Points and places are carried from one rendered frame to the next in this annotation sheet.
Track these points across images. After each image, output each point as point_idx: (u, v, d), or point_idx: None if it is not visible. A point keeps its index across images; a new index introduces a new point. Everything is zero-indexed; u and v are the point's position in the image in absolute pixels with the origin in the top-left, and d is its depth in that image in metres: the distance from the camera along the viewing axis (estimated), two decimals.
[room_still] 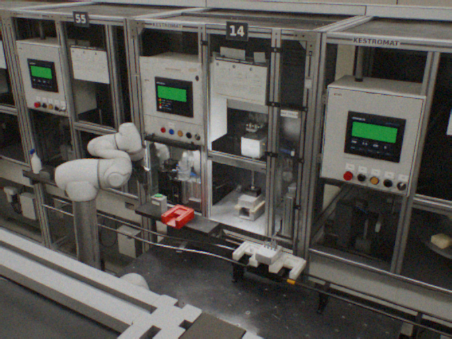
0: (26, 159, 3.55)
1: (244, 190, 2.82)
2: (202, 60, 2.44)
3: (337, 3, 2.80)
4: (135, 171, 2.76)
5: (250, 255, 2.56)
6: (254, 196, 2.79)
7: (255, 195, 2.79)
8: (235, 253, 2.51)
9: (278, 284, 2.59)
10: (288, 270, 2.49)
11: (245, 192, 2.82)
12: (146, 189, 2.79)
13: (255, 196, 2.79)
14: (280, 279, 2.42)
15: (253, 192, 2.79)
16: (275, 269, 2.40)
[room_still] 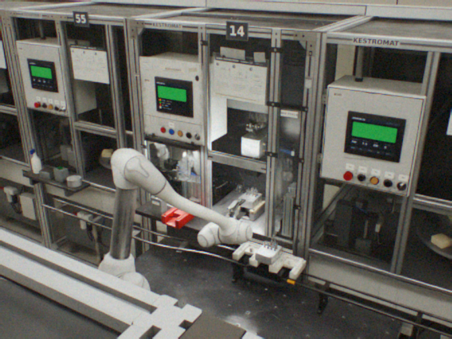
0: (26, 159, 3.55)
1: (245, 170, 2.76)
2: (202, 60, 2.44)
3: (337, 3, 2.80)
4: (231, 207, 2.59)
5: (250, 255, 2.56)
6: (255, 176, 2.74)
7: (255, 175, 2.74)
8: (235, 253, 2.51)
9: (278, 284, 2.59)
10: (288, 270, 2.49)
11: (245, 171, 2.76)
12: (243, 201, 2.69)
13: (256, 176, 2.74)
14: (280, 279, 2.42)
15: (254, 172, 2.73)
16: (275, 269, 2.40)
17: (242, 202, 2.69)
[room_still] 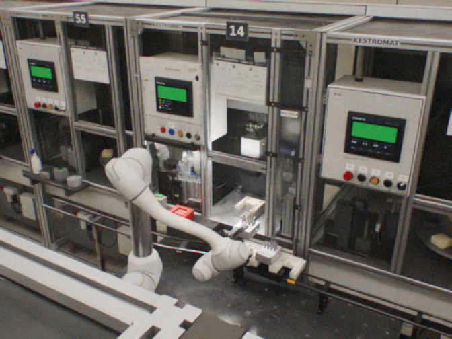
0: (26, 159, 3.55)
1: (245, 170, 2.76)
2: (202, 60, 2.44)
3: (337, 3, 2.80)
4: (231, 233, 2.30)
5: (250, 255, 2.56)
6: (255, 176, 2.74)
7: (255, 175, 2.74)
8: None
9: (278, 284, 2.59)
10: (288, 270, 2.49)
11: (245, 171, 2.76)
12: (244, 227, 2.41)
13: (256, 176, 2.74)
14: (280, 279, 2.42)
15: (254, 172, 2.73)
16: (275, 269, 2.40)
17: (243, 227, 2.40)
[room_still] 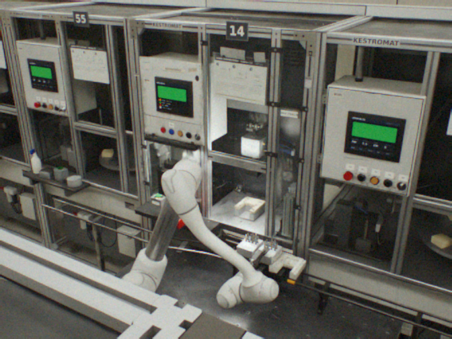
0: (26, 159, 3.55)
1: (245, 170, 2.76)
2: (202, 60, 2.44)
3: (337, 3, 2.80)
4: (254, 259, 2.31)
5: None
6: (255, 176, 2.74)
7: (255, 175, 2.74)
8: None
9: (278, 284, 2.59)
10: (288, 270, 2.49)
11: (245, 171, 2.76)
12: (266, 250, 2.42)
13: (256, 176, 2.74)
14: (280, 279, 2.42)
15: (254, 172, 2.73)
16: (275, 269, 2.40)
17: (266, 251, 2.41)
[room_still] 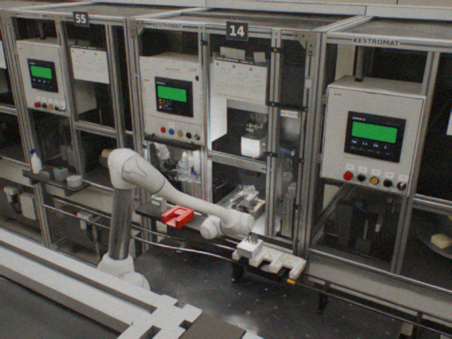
0: (26, 159, 3.55)
1: (245, 170, 2.76)
2: (202, 60, 2.44)
3: (337, 3, 2.80)
4: (234, 200, 2.61)
5: None
6: (255, 176, 2.74)
7: (255, 175, 2.74)
8: (235, 253, 2.51)
9: (278, 284, 2.59)
10: (288, 270, 2.50)
11: (245, 171, 2.76)
12: (245, 196, 2.72)
13: (256, 176, 2.74)
14: (280, 279, 2.42)
15: (254, 172, 2.73)
16: (275, 269, 2.40)
17: (245, 196, 2.71)
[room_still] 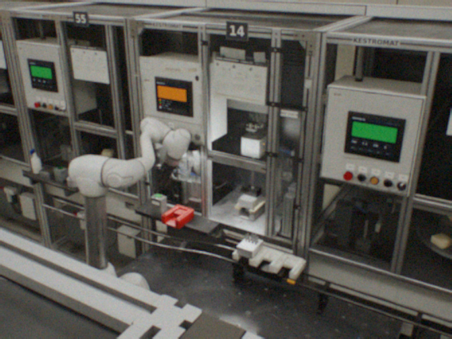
0: (26, 159, 3.55)
1: (244, 190, 2.82)
2: (202, 60, 2.44)
3: (337, 3, 2.80)
4: (159, 168, 2.70)
5: None
6: (254, 196, 2.79)
7: (255, 195, 2.79)
8: (235, 253, 2.51)
9: (278, 284, 2.59)
10: (288, 270, 2.50)
11: (245, 192, 2.82)
12: None
13: (255, 196, 2.79)
14: (280, 279, 2.42)
15: (253, 192, 2.79)
16: (275, 269, 2.40)
17: None
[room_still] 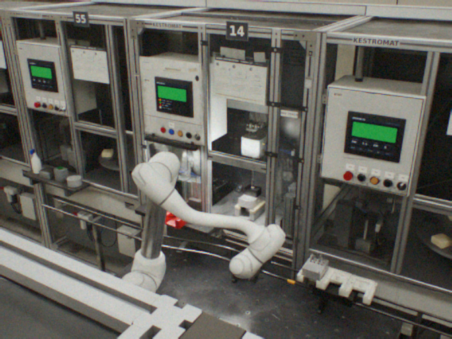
0: (26, 159, 3.55)
1: (244, 190, 2.82)
2: (202, 60, 2.44)
3: (337, 3, 2.80)
4: None
5: None
6: (254, 196, 2.79)
7: (255, 195, 2.79)
8: (299, 274, 2.34)
9: (278, 284, 2.59)
10: (357, 292, 2.32)
11: (245, 192, 2.82)
12: (271, 262, 2.39)
13: (255, 196, 2.79)
14: (350, 303, 2.25)
15: (253, 192, 2.79)
16: (346, 292, 2.23)
17: (270, 262, 2.39)
